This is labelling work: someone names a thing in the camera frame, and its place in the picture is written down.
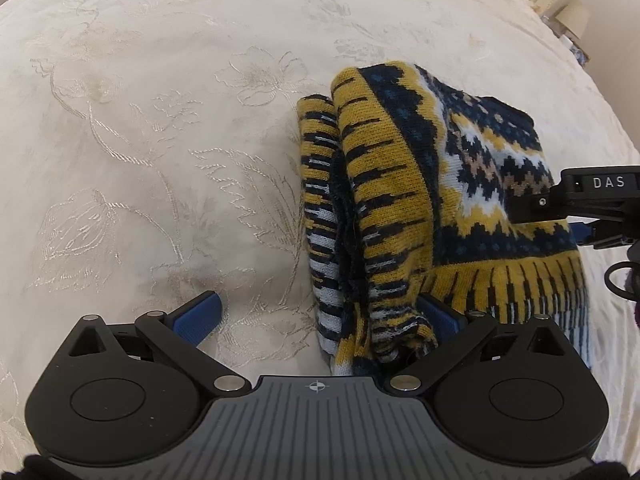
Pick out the yellow navy patterned knit sweater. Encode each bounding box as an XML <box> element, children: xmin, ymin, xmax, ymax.
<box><xmin>295</xmin><ymin>61</ymin><xmax>594</xmax><ymax>378</ymax></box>

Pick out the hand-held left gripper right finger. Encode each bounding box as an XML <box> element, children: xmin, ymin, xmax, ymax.
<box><xmin>386</xmin><ymin>293</ymin><xmax>577</xmax><ymax>394</ymax></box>

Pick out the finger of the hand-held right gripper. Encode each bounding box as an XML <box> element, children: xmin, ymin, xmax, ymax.
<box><xmin>569</xmin><ymin>216</ymin><xmax>640</xmax><ymax>252</ymax></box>
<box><xmin>509</xmin><ymin>187</ymin><xmax>628</xmax><ymax>224</ymax></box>

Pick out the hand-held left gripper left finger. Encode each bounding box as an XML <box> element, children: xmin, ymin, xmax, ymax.
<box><xmin>65</xmin><ymin>290</ymin><xmax>251</xmax><ymax>397</ymax></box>

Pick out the cream embroidered bedspread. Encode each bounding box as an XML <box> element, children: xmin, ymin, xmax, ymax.
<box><xmin>0</xmin><ymin>0</ymin><xmax>640</xmax><ymax>466</ymax></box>

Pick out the beige table lamp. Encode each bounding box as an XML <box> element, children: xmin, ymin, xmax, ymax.
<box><xmin>549</xmin><ymin>0</ymin><xmax>592</xmax><ymax>45</ymax></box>

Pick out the black cable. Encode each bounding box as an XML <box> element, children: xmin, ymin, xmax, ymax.
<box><xmin>604</xmin><ymin>259</ymin><xmax>640</xmax><ymax>302</ymax></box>

